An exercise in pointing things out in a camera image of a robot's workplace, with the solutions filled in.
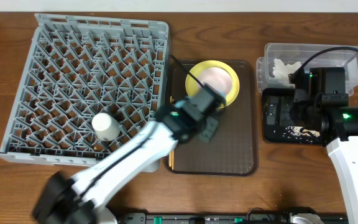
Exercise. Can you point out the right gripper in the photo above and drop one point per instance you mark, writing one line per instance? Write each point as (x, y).
(295, 113)

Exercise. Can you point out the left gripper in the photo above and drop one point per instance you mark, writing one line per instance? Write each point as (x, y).
(210, 125)

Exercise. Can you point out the food scraps pile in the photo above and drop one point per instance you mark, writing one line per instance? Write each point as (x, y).
(298, 131)

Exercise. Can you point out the white tissue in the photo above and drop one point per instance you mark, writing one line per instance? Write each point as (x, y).
(281, 71)

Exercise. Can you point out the white pink bowl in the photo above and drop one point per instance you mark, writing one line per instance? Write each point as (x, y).
(217, 78)

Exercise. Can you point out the wooden chopstick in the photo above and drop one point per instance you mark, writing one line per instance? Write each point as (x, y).
(170, 154)
(172, 161)

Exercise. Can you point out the white cup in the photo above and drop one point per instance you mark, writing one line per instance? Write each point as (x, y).
(105, 127)

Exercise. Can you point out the blue bowl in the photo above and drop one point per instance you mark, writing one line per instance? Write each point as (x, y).
(221, 93)

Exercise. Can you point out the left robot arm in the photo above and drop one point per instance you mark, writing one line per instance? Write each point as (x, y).
(83, 197)

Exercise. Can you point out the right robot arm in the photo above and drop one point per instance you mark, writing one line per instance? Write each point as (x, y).
(341, 134)

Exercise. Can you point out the black waste tray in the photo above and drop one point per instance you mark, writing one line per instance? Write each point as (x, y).
(303, 113)

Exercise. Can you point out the grey dishwasher rack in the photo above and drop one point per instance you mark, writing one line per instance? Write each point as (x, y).
(77, 67)

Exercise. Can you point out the brown serving tray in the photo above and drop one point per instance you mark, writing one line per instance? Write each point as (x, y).
(234, 148)

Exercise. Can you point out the clear plastic bin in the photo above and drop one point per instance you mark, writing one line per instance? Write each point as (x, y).
(291, 54)

